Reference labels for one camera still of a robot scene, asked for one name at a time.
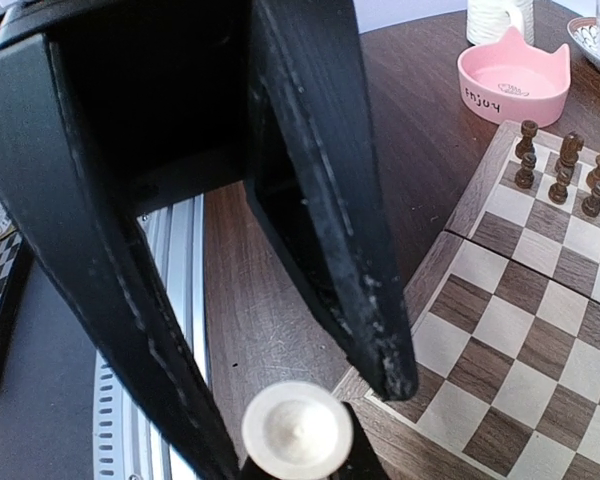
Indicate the wooden chess board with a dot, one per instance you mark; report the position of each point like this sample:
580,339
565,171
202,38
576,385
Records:
505,312

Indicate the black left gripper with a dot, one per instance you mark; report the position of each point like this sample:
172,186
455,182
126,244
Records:
116,108

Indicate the pink cat ear bowl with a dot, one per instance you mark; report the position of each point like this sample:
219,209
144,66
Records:
512,80

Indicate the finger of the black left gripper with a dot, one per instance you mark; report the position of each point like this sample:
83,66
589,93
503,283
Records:
313,183
95,280

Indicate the dark knight chess piece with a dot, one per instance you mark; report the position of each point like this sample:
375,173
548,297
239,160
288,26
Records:
571,146

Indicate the dark pawn chess piece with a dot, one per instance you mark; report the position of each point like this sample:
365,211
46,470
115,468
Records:
591,204
524,177
558,190

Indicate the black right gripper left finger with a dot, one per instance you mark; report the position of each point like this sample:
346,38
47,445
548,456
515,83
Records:
251,471

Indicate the dark rook chess piece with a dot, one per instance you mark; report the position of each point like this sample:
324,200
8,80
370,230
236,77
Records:
529,129

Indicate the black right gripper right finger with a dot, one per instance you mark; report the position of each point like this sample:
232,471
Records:
362,461

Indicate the white ribbed mug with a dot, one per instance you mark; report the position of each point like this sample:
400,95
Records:
488,20

